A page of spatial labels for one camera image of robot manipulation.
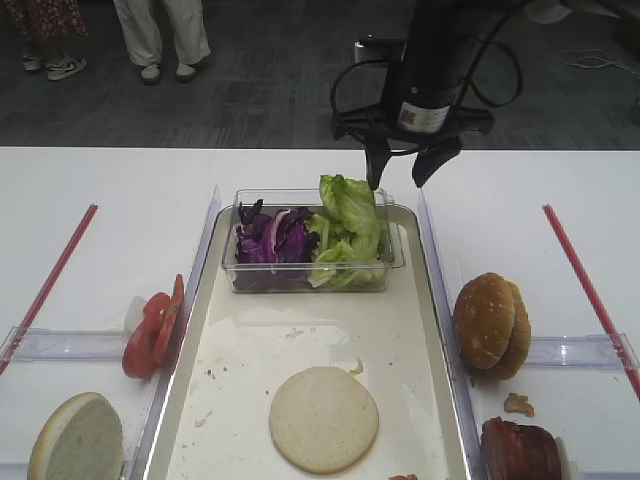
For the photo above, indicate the right red tape strip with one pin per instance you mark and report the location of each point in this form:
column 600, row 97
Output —
column 597, row 305

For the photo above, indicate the bun bottom on tray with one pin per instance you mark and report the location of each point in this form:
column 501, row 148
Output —
column 322, row 420

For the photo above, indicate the right upper clear holder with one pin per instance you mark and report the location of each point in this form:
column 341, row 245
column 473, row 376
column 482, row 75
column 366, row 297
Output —
column 601, row 352

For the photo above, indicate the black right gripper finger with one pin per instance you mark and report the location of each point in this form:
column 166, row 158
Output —
column 378, row 154
column 429, row 161

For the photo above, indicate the metal baking tray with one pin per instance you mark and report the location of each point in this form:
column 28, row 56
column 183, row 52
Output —
column 240, row 348

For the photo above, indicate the left upper clear holder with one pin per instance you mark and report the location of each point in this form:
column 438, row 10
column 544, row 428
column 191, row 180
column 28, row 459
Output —
column 38, row 344

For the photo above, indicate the meat crumb on tray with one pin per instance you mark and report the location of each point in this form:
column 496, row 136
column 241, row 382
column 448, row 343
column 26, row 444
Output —
column 403, row 477

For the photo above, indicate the red tape strip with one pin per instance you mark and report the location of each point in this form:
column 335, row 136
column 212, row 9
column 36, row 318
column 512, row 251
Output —
column 22, row 329
column 597, row 305

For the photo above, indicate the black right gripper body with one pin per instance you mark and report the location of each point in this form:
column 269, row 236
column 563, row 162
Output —
column 421, row 99

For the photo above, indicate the left red tape strip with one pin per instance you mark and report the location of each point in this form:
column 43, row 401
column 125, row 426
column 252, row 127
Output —
column 22, row 329

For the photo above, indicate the person in floral skirt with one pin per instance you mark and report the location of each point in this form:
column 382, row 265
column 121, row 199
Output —
column 42, row 26

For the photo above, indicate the long clear divider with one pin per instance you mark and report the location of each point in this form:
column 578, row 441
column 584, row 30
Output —
column 458, row 380
column 185, row 320

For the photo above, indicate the front sesame bun top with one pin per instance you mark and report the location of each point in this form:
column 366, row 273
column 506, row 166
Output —
column 484, row 315

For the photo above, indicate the purple cabbage leaves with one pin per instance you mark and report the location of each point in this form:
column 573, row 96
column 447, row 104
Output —
column 281, row 238

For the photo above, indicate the sesame bun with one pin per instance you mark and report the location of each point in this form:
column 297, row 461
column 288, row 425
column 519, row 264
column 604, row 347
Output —
column 519, row 342
column 484, row 315

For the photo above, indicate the rear sesame bun top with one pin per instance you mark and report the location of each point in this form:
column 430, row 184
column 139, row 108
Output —
column 519, row 342

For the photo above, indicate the green lettuce leaf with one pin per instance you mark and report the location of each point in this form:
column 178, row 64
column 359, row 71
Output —
column 350, row 202

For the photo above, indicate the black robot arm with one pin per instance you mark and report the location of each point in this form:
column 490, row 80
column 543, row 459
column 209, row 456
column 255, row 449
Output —
column 485, row 18

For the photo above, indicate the white patty separator disc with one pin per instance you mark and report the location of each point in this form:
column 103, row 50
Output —
column 563, row 459

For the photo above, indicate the green lettuce in box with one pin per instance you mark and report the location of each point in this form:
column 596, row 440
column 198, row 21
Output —
column 338, row 247

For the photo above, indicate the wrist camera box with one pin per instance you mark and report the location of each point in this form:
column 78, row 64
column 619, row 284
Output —
column 373, row 48

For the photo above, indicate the sliced tomato stack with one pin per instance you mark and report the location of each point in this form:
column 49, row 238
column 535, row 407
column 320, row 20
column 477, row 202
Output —
column 148, row 344

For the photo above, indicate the clear plastic salad box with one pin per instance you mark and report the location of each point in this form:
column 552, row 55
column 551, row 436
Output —
column 276, row 199

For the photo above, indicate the left long clear divider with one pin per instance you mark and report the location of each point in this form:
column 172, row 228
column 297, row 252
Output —
column 185, row 320

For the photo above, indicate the white bun half upright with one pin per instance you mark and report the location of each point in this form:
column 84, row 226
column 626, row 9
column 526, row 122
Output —
column 82, row 439

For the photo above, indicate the meat crumb on table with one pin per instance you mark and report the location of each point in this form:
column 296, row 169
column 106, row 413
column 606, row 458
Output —
column 518, row 404

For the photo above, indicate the right long clear divider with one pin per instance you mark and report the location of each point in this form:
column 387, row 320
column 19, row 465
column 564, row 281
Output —
column 458, row 380

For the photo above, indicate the clear holder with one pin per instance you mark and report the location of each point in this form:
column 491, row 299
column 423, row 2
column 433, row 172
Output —
column 38, row 344
column 601, row 352

